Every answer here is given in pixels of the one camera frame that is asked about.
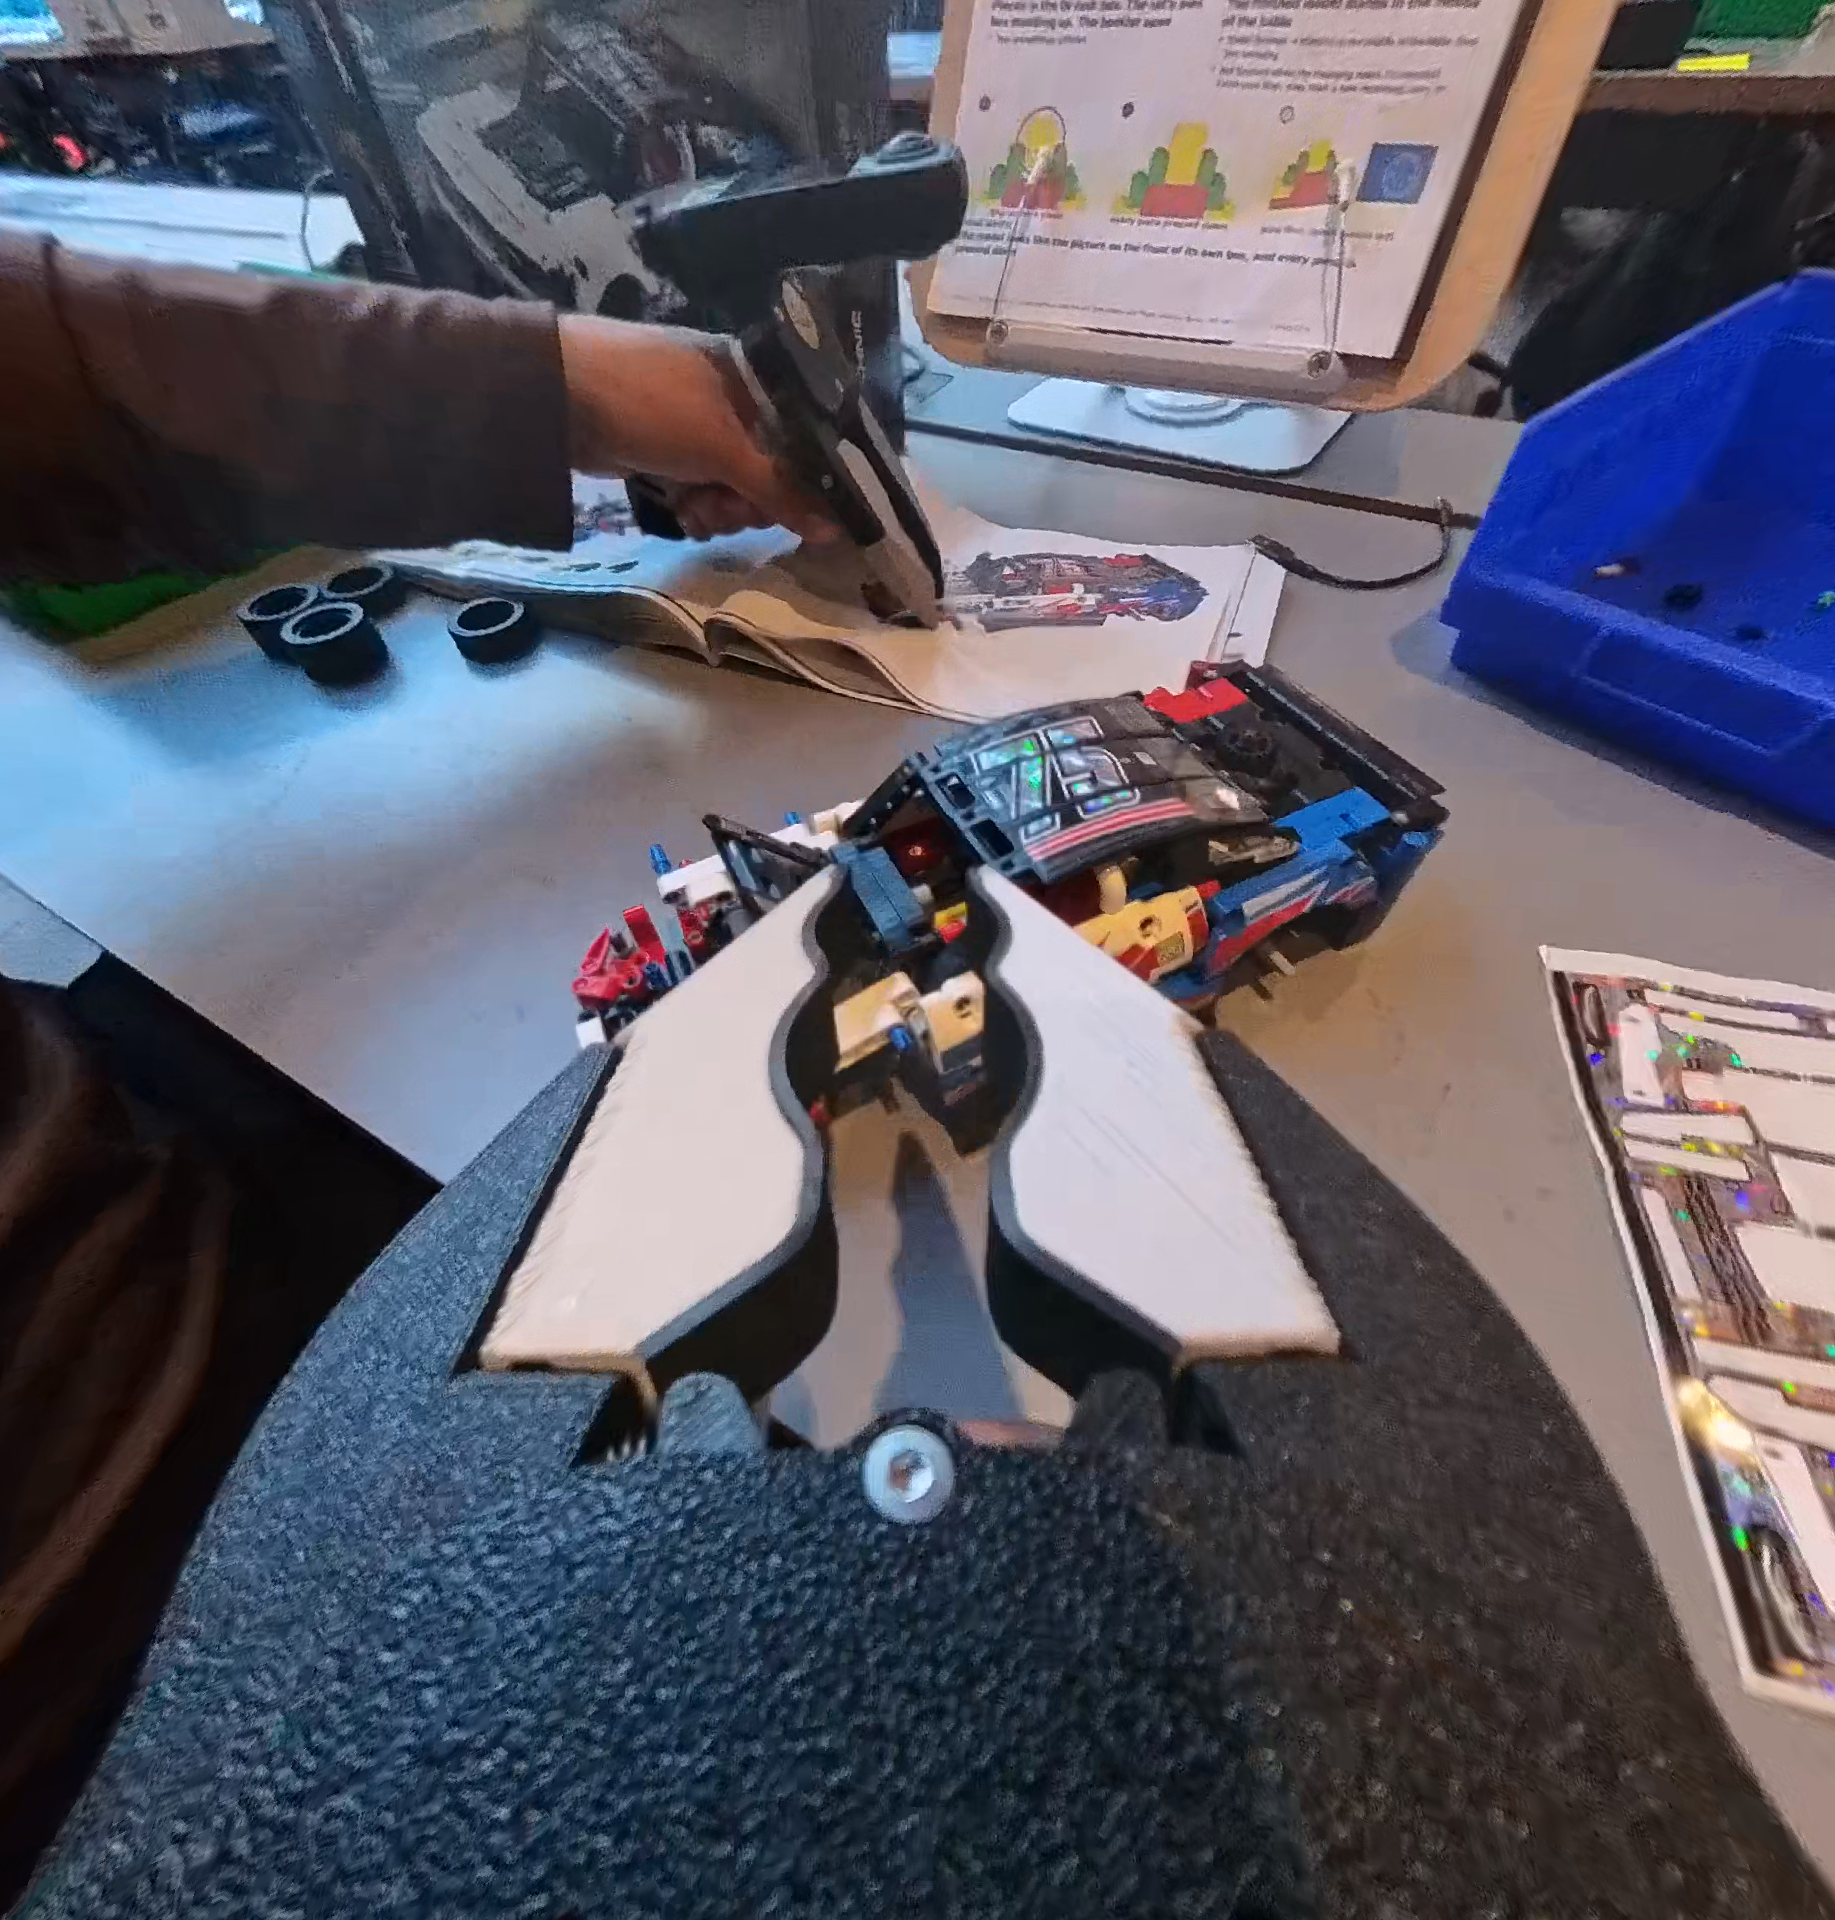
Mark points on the blue plastic bin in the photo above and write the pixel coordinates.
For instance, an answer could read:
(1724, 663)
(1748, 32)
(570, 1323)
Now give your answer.
(1682, 524)

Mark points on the instruction sheet on stand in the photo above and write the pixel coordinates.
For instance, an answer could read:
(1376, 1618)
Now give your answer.
(1232, 151)

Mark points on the yellow paper note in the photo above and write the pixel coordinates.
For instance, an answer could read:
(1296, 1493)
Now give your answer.
(1712, 63)

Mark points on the person's left hand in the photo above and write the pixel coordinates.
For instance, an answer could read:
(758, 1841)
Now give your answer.
(678, 421)

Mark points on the holographic sticker sheet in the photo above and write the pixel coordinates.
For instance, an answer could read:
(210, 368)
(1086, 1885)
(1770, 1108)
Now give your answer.
(1758, 1274)

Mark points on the black car set box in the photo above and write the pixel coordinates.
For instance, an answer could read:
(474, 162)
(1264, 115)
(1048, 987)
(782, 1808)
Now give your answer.
(558, 121)

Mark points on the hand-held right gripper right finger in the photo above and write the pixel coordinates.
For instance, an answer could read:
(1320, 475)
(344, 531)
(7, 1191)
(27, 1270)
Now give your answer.
(1158, 1185)

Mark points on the green plastic bin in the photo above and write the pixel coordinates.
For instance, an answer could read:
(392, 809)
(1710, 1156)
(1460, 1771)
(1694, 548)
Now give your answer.
(92, 601)

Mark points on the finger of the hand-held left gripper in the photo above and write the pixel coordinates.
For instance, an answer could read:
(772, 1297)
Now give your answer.
(890, 578)
(906, 518)

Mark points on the person's brown hoodie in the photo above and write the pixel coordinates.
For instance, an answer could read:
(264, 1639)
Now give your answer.
(76, 1350)

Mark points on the open instruction booklet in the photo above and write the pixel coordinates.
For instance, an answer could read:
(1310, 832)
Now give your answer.
(858, 644)

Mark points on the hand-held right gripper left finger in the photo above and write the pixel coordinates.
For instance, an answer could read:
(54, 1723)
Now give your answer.
(662, 1185)

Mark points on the grey background table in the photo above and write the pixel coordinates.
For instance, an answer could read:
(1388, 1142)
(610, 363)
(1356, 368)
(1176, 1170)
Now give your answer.
(1818, 57)

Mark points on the person's left forearm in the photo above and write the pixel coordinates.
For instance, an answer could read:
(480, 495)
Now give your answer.
(256, 404)

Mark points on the black rubber tyre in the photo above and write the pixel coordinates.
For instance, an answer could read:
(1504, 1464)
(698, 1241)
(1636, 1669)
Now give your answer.
(256, 630)
(332, 669)
(496, 648)
(392, 588)

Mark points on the toy brick race car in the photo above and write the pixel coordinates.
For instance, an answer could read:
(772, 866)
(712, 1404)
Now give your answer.
(1158, 841)

